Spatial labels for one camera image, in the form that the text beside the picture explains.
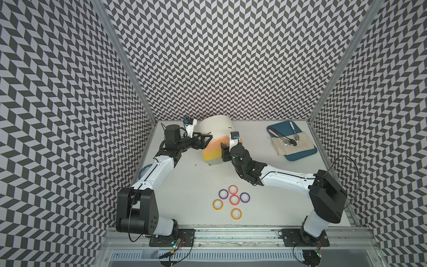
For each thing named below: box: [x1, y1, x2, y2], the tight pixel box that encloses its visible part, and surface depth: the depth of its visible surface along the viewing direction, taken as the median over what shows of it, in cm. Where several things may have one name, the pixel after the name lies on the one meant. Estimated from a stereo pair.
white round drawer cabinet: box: [195, 115, 236, 165], surface depth 87 cm
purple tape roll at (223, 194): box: [218, 188, 230, 200], surface depth 87 cm
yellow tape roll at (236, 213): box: [230, 208, 243, 221], surface depth 81 cm
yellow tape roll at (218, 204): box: [212, 198, 224, 211], surface depth 84 cm
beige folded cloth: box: [270, 131, 316, 156], surface depth 107 cm
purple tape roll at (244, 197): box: [239, 191, 251, 204], surface depth 86 cm
